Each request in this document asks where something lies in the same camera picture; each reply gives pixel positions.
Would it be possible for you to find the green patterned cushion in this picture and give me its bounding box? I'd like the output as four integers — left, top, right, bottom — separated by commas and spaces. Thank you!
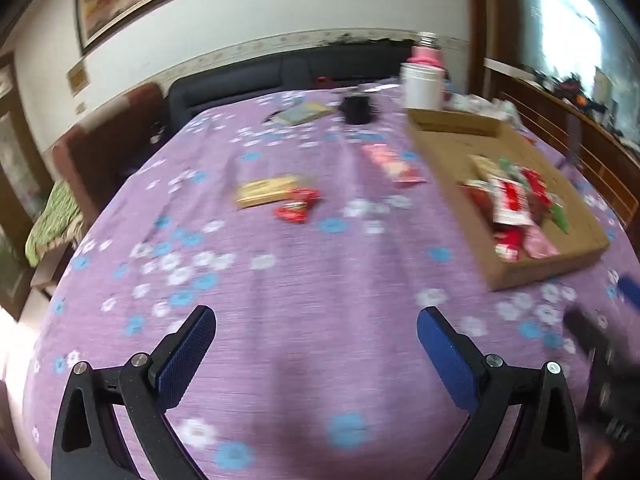
25, 180, 84, 268

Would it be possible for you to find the white plastic jar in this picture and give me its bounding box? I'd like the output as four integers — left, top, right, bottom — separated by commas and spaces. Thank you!
400, 63, 446, 110

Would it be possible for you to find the wooden sideboard counter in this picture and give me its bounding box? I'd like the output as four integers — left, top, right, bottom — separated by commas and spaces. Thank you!
484, 58, 639, 232

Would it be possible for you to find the pink knitted thermos bottle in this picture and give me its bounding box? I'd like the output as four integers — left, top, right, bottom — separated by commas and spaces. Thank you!
408, 32, 444, 68

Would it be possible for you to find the cardboard tray box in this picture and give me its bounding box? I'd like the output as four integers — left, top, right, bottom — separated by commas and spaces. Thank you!
407, 110, 610, 290

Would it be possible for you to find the red snack pack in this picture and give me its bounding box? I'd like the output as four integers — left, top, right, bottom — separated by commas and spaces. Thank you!
494, 226, 524, 262

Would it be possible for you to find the black leather sofa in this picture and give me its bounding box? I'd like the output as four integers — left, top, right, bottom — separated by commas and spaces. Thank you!
166, 39, 413, 133

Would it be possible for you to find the brown armchair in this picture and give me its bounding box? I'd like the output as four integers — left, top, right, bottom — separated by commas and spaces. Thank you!
51, 82, 166, 228

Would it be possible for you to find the pink cartoon snack pack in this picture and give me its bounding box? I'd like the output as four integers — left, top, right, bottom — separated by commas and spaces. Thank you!
362, 143, 426, 186

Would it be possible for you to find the white red sachet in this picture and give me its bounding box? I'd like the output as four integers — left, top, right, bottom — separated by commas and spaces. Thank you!
488, 176, 534, 226

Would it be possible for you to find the purple floral tablecloth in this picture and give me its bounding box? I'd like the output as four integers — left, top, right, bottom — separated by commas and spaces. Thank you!
23, 90, 639, 479

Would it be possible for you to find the small red candy pack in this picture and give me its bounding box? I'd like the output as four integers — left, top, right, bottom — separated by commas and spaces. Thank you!
274, 188, 321, 223

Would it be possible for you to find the yellow wafer snack bar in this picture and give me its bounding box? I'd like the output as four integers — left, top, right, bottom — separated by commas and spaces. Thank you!
235, 174, 312, 209

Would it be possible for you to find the smartphone with yellow case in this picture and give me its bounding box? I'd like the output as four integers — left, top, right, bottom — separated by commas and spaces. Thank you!
266, 101, 333, 126

